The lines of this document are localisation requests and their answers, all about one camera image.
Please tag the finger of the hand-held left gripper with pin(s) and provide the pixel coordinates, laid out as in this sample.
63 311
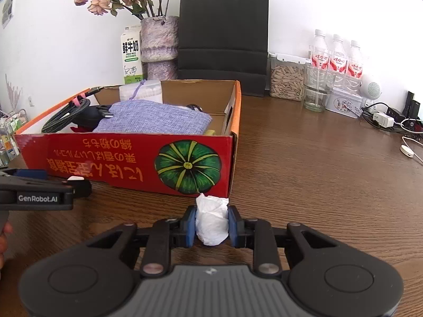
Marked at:
81 188
31 173

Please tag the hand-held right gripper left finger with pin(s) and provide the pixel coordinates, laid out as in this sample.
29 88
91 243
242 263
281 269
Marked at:
190 226

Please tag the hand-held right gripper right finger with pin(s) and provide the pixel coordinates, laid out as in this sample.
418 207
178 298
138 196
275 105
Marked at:
233 226

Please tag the white tissue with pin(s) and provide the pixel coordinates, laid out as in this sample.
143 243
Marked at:
211 224

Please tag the red and orange cardboard box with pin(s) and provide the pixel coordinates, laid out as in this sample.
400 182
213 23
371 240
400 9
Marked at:
99 161

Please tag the red wrapper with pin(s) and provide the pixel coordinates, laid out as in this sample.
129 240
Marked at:
82 128

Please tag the purple linen pouch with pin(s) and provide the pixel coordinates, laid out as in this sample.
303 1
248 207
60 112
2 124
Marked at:
155 119

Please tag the translucent white plastic container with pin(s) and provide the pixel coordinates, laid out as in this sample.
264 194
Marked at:
148 90

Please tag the clear container of seeds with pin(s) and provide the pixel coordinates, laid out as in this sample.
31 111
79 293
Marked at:
286 81

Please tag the person's left hand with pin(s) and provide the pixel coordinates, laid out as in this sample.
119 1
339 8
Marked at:
3 247

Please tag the white and green milk carton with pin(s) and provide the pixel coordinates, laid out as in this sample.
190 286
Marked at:
131 56

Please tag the clear drinking glass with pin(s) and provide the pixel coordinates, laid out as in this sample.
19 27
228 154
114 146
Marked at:
314 100
319 77

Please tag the white printed tin box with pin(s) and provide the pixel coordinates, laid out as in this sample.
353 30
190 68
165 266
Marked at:
343 104

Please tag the purple textured vase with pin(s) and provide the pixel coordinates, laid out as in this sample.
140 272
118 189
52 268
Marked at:
160 43

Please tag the white charger plug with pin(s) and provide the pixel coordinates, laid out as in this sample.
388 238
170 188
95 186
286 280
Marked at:
383 119

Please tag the white round speaker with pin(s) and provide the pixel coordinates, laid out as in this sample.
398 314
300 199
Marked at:
371 92

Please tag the black paper bag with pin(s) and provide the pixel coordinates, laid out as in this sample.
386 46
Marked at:
224 33

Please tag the clear water bottle red label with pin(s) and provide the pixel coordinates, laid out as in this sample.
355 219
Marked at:
337 57
319 52
354 64

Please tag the black power strip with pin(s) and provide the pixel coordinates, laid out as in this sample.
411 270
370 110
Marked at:
398 114

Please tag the black upright adapters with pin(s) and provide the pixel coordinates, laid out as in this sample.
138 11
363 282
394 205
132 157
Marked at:
413 105

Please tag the wall poster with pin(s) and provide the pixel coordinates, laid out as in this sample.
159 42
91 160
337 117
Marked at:
6 8

